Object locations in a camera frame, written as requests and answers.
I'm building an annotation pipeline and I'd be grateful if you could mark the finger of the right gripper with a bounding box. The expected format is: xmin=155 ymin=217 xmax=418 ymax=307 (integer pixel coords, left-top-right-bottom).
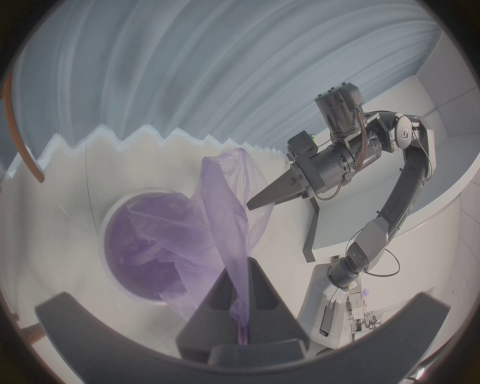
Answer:
xmin=275 ymin=189 xmax=314 ymax=206
xmin=246 ymin=169 xmax=306 ymax=212

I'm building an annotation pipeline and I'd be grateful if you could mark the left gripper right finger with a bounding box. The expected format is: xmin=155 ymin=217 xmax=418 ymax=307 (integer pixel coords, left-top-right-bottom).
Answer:
xmin=245 ymin=257 xmax=312 ymax=362

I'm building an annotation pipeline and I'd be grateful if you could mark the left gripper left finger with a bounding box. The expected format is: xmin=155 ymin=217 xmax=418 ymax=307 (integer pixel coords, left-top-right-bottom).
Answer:
xmin=175 ymin=268 xmax=242 ymax=364

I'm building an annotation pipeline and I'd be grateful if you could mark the purple plastic bag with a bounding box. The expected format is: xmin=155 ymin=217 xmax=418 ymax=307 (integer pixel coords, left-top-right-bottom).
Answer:
xmin=105 ymin=147 xmax=277 ymax=345

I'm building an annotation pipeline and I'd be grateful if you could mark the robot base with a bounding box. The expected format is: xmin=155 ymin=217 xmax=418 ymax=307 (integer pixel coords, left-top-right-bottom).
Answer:
xmin=298 ymin=259 xmax=379 ymax=349

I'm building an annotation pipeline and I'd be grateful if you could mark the white trash bin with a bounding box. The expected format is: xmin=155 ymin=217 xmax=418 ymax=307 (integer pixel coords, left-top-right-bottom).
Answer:
xmin=98 ymin=186 xmax=211 ymax=306

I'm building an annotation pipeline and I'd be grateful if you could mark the pale blue curtain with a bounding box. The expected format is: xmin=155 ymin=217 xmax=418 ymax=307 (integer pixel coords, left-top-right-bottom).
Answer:
xmin=0 ymin=0 xmax=440 ymax=169

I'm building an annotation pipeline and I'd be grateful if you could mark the white padded wooden chair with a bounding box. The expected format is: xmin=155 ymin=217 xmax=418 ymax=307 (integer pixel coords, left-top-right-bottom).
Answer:
xmin=0 ymin=71 xmax=46 ymax=346

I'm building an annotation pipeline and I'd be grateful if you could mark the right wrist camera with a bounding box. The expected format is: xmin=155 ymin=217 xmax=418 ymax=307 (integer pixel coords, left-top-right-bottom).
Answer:
xmin=286 ymin=130 xmax=316 ymax=160

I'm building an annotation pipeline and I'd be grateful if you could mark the black cable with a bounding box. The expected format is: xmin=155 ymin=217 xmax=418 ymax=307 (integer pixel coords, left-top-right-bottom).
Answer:
xmin=365 ymin=247 xmax=401 ymax=279

